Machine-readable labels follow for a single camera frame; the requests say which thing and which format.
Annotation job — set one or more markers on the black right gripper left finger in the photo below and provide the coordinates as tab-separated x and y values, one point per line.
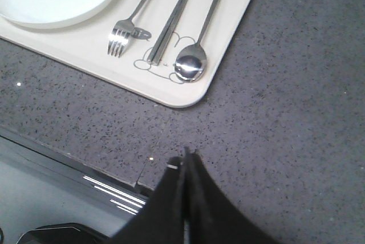
161	220

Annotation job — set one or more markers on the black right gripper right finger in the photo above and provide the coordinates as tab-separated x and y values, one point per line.
212	217

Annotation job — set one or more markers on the silver spoon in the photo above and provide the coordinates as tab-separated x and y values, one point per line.
192	60

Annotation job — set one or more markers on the silver fork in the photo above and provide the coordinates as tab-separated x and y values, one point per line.
121	33

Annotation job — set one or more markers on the black device base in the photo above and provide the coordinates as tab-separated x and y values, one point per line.
65	233

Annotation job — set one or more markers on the cream rabbit serving tray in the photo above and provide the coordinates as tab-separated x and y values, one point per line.
84	45

